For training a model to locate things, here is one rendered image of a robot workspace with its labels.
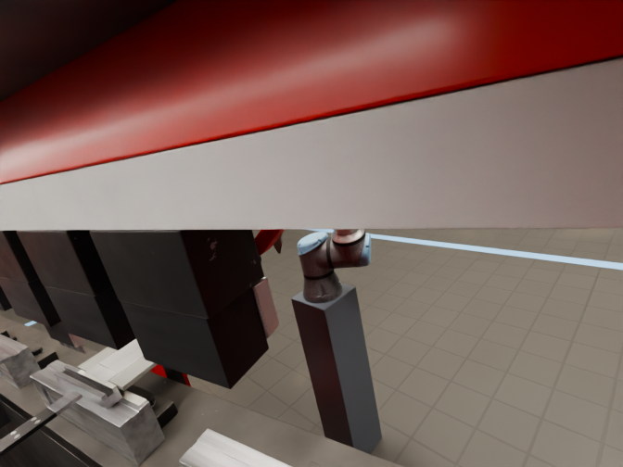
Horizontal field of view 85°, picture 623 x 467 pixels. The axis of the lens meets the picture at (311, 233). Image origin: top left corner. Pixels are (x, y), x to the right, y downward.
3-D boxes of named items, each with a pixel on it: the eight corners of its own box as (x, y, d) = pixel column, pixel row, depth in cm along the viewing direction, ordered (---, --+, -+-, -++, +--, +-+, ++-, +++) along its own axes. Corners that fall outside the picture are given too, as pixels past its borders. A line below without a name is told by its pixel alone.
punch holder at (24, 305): (104, 299, 61) (64, 211, 56) (51, 327, 54) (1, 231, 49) (65, 291, 69) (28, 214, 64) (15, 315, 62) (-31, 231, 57)
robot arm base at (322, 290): (322, 280, 141) (317, 258, 138) (350, 287, 130) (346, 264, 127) (295, 296, 131) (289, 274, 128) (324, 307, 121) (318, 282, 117)
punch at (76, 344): (91, 350, 64) (69, 307, 61) (80, 358, 62) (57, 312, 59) (66, 341, 69) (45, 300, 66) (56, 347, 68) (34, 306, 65)
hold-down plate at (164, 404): (179, 412, 73) (174, 401, 72) (157, 433, 69) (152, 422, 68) (105, 379, 89) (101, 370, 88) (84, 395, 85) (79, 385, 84)
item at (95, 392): (121, 397, 66) (116, 385, 66) (107, 410, 64) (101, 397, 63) (73, 374, 77) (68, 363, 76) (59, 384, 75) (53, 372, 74)
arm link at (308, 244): (307, 263, 135) (299, 231, 131) (340, 260, 131) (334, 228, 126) (298, 277, 124) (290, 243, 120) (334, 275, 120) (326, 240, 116)
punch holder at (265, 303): (283, 336, 39) (247, 199, 34) (233, 390, 33) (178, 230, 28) (197, 319, 47) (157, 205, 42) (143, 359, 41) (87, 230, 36)
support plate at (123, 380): (222, 314, 86) (221, 310, 85) (124, 391, 65) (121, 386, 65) (176, 306, 95) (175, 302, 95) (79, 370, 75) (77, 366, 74)
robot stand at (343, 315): (351, 418, 167) (322, 277, 143) (382, 437, 154) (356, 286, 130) (326, 446, 156) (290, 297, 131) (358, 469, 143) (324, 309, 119)
